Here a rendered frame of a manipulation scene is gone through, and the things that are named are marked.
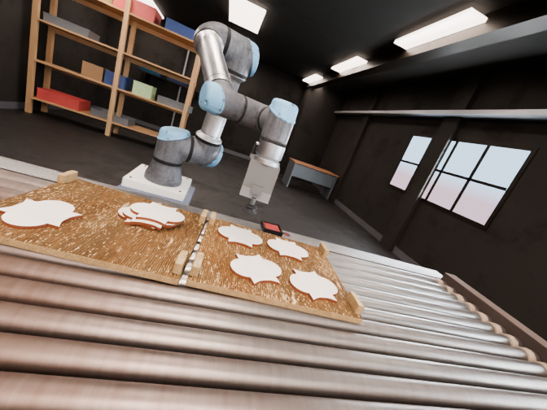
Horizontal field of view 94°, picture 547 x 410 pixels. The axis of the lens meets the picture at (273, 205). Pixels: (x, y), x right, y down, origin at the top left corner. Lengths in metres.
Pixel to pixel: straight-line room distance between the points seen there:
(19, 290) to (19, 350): 0.12
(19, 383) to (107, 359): 0.08
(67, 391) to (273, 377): 0.26
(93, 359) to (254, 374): 0.22
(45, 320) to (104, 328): 0.07
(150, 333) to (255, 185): 0.41
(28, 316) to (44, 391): 0.12
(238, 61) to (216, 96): 0.39
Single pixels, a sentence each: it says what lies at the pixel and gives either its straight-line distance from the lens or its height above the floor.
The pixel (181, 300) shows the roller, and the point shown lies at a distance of 0.55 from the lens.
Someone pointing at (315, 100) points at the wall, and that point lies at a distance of 8.62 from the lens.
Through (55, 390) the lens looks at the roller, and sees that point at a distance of 0.43.
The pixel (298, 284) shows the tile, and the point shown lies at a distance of 0.65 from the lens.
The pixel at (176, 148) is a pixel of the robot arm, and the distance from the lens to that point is 1.11.
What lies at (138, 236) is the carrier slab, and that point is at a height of 0.94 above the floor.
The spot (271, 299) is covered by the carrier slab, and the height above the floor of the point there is 0.93.
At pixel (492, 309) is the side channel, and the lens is 1.27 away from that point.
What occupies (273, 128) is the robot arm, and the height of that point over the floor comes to 1.27.
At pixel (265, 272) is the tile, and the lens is 0.64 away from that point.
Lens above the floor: 1.27
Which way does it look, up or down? 16 degrees down
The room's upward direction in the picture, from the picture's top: 20 degrees clockwise
